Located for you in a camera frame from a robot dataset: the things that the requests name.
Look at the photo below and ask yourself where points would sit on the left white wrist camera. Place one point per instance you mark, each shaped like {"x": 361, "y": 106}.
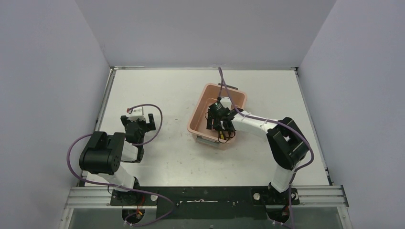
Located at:
{"x": 136, "y": 113}

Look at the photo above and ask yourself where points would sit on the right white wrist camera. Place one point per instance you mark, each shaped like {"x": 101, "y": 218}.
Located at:
{"x": 226, "y": 102}

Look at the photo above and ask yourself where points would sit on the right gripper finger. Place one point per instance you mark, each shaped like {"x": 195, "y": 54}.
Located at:
{"x": 225, "y": 126}
{"x": 212, "y": 121}

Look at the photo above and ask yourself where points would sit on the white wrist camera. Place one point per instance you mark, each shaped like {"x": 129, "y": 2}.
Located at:
{"x": 136, "y": 113}
{"x": 226, "y": 102}

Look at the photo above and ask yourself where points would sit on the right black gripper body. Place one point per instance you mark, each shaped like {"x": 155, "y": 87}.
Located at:
{"x": 219, "y": 119}

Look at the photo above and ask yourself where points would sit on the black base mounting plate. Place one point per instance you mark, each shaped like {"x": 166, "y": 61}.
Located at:
{"x": 252, "y": 202}

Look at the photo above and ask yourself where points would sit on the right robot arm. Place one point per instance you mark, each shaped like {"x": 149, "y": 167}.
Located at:
{"x": 286, "y": 141}

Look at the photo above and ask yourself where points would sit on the pink plastic bin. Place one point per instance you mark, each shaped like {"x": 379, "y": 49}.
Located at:
{"x": 197, "y": 124}

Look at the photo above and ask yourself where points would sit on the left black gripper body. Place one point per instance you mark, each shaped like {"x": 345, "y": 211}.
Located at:
{"x": 138, "y": 122}

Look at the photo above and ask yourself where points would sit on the aluminium front rail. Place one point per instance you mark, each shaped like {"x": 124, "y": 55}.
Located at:
{"x": 321, "y": 207}

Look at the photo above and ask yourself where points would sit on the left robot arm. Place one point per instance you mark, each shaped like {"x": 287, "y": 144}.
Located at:
{"x": 104, "y": 153}

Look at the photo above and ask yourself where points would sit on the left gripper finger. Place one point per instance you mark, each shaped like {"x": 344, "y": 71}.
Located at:
{"x": 124, "y": 119}
{"x": 151, "y": 124}

